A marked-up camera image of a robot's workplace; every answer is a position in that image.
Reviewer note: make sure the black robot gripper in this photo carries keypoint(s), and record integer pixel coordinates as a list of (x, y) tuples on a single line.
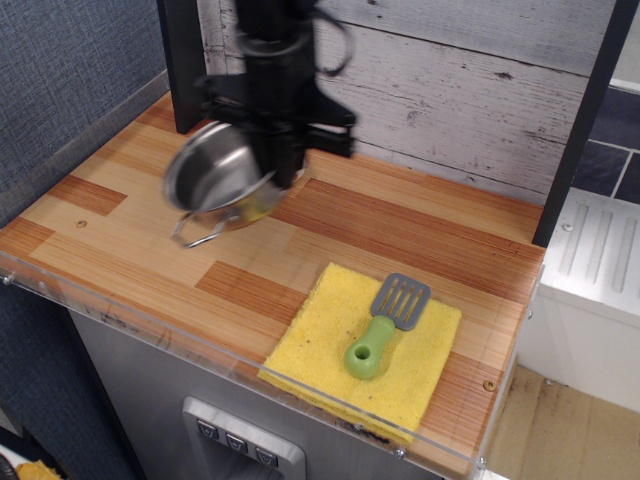
[(277, 94)]

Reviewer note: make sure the stainless steel pot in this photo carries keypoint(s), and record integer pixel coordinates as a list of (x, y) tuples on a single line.
[(216, 175)]

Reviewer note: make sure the plush sushi roll toy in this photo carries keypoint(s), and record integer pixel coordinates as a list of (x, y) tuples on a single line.
[(298, 176)]

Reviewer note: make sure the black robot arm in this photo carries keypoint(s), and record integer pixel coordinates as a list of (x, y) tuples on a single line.
[(278, 21)]

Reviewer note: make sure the green grey toy spatula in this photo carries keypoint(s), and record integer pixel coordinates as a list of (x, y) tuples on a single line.
[(398, 305)]

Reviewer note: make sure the yellow cloth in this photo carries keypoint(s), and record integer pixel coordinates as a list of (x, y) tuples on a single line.
[(337, 356)]

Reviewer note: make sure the silver toy fridge cabinet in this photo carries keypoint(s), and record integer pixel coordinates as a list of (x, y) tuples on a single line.
[(147, 387)]

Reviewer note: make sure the grey dispenser button panel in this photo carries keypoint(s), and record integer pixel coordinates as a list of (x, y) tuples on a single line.
[(228, 447)]

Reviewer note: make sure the white toy sink unit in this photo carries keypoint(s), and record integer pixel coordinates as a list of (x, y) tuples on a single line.
[(583, 324)]

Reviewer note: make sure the yellow object bottom left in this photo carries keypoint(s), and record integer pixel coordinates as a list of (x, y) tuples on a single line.
[(36, 471)]

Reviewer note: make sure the dark left frame post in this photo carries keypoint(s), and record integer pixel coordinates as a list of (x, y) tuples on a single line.
[(184, 55)]

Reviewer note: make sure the dark frame post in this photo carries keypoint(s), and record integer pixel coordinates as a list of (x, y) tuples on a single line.
[(606, 61), (184, 55)]

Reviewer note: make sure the dark right frame post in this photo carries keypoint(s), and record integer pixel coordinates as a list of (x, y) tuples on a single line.
[(606, 61)]

